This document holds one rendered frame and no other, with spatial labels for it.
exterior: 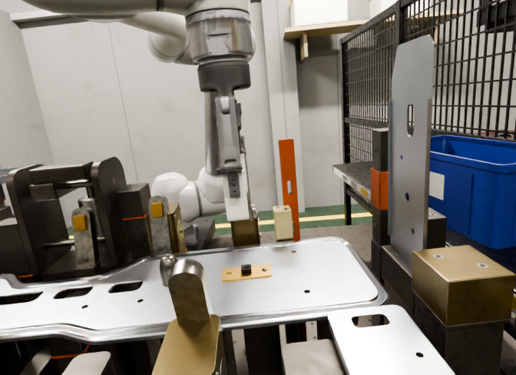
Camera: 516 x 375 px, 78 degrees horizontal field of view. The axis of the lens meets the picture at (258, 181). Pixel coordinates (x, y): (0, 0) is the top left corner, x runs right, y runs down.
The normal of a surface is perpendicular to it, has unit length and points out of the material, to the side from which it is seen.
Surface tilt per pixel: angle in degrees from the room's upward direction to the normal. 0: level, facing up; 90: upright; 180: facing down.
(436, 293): 90
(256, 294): 0
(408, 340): 0
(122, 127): 90
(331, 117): 90
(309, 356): 0
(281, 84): 90
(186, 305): 102
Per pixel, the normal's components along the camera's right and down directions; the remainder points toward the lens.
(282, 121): -0.03, 0.25
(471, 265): -0.09, -0.97
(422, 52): -0.99, 0.10
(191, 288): 0.06, 0.44
